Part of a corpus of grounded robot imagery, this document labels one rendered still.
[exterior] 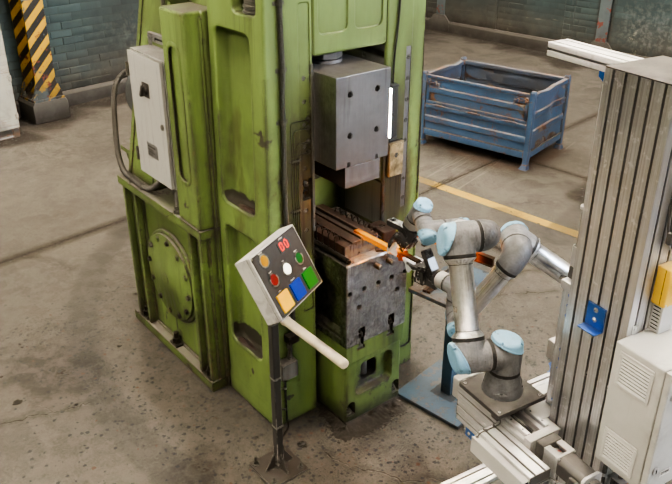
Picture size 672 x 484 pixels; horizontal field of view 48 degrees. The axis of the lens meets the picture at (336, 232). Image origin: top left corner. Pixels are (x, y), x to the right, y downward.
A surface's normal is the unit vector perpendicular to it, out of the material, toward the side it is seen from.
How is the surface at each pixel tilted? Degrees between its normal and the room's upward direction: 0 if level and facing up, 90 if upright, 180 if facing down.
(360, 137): 90
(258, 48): 89
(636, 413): 90
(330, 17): 90
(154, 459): 0
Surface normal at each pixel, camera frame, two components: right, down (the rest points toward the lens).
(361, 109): 0.62, 0.35
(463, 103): -0.63, 0.33
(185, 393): 0.00, -0.89
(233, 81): -0.78, 0.26
